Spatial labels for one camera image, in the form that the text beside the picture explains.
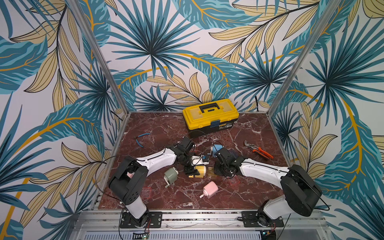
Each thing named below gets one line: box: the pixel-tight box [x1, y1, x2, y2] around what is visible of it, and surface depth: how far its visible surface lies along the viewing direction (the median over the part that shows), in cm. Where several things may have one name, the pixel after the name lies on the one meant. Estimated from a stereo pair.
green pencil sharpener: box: [163, 167, 179, 188], surface depth 83 cm
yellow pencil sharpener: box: [188, 165, 207, 178], surface depth 84 cm
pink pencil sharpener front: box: [199, 181, 219, 199], surface depth 79 cm
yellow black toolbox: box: [182, 99, 240, 136], surface depth 99 cm
